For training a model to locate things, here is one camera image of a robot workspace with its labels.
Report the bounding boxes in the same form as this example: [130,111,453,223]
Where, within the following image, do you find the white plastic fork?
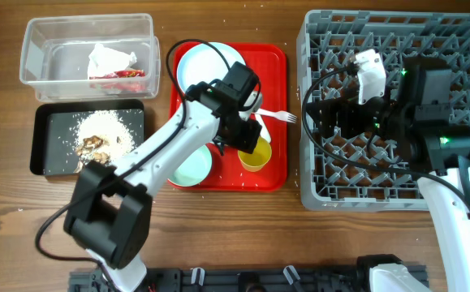
[256,109,297,123]

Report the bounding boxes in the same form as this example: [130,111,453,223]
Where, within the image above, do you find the white napkin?
[87,43,137,79]

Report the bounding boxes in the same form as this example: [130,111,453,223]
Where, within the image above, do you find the light blue plate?
[176,43,228,93]

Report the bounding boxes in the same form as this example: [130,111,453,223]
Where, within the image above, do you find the rice and food scraps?
[73,110,135,174]

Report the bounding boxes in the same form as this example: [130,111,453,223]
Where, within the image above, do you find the mint green bowl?
[168,145,213,187]

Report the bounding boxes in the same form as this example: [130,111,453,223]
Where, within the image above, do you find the yellow plastic cup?
[238,137,272,172]

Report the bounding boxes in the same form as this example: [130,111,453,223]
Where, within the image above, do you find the black food waste tray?
[29,100,144,176]

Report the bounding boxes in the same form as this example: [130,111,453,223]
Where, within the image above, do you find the black mounting rail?
[67,264,429,292]

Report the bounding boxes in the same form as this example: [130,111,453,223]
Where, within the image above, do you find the white plastic spoon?
[239,91,271,143]

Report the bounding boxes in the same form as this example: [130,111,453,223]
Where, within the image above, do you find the grey dishwasher rack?
[296,10,470,212]

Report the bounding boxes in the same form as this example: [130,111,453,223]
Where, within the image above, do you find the red plastic tray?
[170,42,287,192]

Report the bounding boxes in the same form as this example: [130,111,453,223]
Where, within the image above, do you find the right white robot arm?
[302,50,470,291]

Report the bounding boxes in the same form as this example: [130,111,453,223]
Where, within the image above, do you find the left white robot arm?
[63,81,262,291]

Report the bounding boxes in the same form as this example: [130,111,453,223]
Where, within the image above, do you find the clear plastic waste bin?
[19,13,161,102]

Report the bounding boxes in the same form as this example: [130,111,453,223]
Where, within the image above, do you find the red snack wrapper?
[91,69,146,94]

